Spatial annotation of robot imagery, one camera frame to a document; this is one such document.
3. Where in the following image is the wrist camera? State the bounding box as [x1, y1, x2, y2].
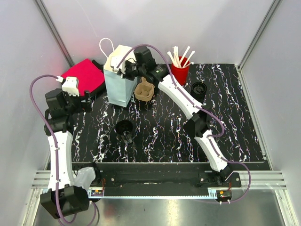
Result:
[56, 76, 79, 97]
[110, 56, 126, 75]

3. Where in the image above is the brown pulp cup carrier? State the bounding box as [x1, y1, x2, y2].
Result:
[134, 77, 155, 102]

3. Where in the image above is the white wrapped straw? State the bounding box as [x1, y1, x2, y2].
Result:
[180, 46, 191, 64]
[173, 46, 181, 68]
[183, 50, 195, 68]

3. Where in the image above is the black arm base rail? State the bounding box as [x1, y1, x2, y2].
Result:
[51, 162, 273, 197]

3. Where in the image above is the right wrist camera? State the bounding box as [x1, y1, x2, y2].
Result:
[110, 56, 126, 75]

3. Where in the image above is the red straw cup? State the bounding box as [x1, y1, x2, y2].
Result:
[171, 61, 190, 86]

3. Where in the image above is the purple cable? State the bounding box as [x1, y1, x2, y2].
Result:
[116, 44, 252, 204]
[29, 74, 99, 224]

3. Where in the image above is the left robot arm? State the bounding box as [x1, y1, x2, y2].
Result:
[40, 89, 102, 220]

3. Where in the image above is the red and black cloth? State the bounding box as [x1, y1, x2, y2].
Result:
[61, 59, 106, 98]

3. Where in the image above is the light blue paper bag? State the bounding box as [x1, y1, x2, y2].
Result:
[99, 38, 137, 107]

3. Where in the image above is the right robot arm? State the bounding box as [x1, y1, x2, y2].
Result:
[117, 44, 233, 187]

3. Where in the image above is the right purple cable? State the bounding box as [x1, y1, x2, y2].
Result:
[116, 44, 252, 204]

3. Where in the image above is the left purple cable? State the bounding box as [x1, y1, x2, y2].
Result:
[29, 74, 99, 224]

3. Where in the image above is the black coffee cup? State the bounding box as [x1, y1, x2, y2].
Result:
[115, 120, 134, 144]

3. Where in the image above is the stack of black lids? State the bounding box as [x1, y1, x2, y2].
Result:
[190, 82, 207, 103]

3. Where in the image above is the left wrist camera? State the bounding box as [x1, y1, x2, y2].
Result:
[56, 76, 79, 97]

